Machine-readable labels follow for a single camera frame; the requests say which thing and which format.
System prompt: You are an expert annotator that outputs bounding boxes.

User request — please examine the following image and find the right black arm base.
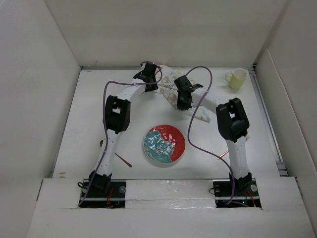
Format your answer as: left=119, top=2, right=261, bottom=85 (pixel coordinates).
left=209, top=173, right=262, bottom=208

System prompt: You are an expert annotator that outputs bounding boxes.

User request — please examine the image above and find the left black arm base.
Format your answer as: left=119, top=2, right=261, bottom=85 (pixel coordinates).
left=77, top=179, right=126, bottom=209

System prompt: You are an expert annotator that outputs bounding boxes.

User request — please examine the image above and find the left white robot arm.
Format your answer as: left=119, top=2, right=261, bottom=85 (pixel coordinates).
left=89, top=61, right=161, bottom=197

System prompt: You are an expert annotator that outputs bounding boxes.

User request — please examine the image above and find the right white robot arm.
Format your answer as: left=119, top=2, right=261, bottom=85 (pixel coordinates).
left=174, top=76, right=252, bottom=195

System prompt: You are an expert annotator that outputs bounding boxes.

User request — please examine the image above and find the red and teal plate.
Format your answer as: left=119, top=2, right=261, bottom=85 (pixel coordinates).
left=143, top=124, right=186, bottom=168

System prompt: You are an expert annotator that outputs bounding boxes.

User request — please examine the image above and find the pale yellow mug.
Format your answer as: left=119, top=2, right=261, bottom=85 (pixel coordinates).
left=225, top=68, right=248, bottom=90

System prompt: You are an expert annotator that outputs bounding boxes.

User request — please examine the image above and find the copper fork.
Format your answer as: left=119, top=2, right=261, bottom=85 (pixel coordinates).
left=218, top=134, right=250, bottom=159

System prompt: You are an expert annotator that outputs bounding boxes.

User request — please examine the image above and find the copper spoon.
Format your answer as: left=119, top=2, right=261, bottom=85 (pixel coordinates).
left=100, top=140, right=132, bottom=168

